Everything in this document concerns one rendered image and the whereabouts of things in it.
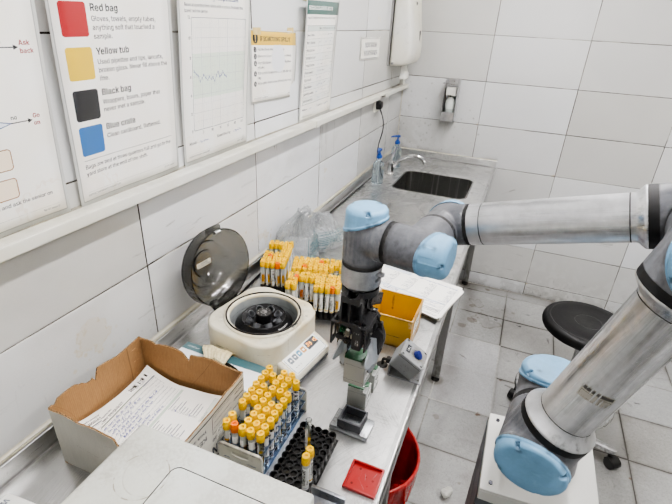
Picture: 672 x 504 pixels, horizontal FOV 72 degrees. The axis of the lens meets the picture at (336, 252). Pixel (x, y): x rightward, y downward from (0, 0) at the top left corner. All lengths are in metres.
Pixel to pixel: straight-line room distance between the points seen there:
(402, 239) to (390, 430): 0.52
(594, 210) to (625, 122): 2.43
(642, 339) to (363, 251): 0.41
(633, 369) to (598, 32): 2.57
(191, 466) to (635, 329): 0.60
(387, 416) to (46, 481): 0.71
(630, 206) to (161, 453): 0.74
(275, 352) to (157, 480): 0.55
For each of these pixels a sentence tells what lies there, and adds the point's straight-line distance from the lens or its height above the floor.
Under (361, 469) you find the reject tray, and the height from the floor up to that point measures 0.88.
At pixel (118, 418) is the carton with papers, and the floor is 0.94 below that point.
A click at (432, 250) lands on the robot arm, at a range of 0.73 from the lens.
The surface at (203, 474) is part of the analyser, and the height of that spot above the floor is 1.17.
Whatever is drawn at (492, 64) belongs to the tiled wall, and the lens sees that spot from 3.15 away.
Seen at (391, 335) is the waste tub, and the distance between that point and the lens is 1.32.
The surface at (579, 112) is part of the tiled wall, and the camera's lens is 3.17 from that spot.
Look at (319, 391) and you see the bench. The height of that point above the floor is 0.87.
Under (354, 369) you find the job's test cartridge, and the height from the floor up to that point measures 1.06.
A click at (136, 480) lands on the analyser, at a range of 0.69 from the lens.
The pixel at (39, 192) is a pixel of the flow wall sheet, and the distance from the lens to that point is 0.99.
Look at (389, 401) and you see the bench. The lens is 1.18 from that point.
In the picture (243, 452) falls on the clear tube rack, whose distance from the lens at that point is 0.99.
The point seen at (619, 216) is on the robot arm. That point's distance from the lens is 0.79.
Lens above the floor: 1.70
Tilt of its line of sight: 27 degrees down
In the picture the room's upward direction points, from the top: 3 degrees clockwise
